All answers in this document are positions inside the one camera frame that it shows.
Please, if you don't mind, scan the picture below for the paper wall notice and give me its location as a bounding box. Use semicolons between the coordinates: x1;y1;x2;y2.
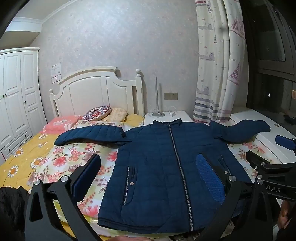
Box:
51;62;62;77

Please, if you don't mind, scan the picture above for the person's right hand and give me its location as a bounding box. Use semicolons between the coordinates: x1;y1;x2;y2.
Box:
277;200;296;232

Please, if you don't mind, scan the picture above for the beige pillow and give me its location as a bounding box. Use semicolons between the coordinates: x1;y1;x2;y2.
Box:
102;107;127;122

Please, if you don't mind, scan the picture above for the pink floral pillow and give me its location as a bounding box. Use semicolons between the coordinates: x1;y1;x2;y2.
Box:
39;115;84;134

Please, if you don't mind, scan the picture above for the white wardrobe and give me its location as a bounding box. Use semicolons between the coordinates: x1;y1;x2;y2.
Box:
0;47;48;160

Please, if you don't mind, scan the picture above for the white bed headboard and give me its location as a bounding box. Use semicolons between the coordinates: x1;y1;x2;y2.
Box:
49;66;145;118

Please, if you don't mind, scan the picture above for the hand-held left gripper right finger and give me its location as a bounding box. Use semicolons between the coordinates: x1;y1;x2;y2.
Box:
195;154;281;241

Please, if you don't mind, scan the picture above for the black cloth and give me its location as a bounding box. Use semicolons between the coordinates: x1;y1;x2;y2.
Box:
0;186;30;241

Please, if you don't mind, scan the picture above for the purple patterned cushion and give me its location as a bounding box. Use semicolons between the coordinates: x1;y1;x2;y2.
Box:
83;105;112;121

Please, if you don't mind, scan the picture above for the dark window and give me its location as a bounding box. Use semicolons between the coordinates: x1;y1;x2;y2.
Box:
240;0;296;112

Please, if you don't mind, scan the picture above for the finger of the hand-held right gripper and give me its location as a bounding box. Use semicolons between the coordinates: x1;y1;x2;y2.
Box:
246;151;296;177
275;136;296;150

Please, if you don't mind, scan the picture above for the yellow pillow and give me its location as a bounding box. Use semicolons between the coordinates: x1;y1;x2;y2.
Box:
124;113;145;127

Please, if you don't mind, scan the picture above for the floral quilt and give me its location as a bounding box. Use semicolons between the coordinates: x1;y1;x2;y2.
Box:
30;119;275;224

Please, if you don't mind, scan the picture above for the printed curtain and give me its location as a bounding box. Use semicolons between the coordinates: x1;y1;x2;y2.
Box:
193;0;249;123

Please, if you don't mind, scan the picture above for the blue padded jacket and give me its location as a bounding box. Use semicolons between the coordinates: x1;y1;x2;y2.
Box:
54;118;271;234

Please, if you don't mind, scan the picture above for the white desk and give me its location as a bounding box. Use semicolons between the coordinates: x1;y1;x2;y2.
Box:
228;109;296;167

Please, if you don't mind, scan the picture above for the white pole lamp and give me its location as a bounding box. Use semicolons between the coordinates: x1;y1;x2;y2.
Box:
151;77;165;117

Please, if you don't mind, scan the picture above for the white nightstand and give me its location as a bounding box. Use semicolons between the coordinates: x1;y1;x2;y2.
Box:
143;111;193;127

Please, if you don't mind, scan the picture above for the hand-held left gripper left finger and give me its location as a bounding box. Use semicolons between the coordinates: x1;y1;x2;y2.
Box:
24;153;102;241

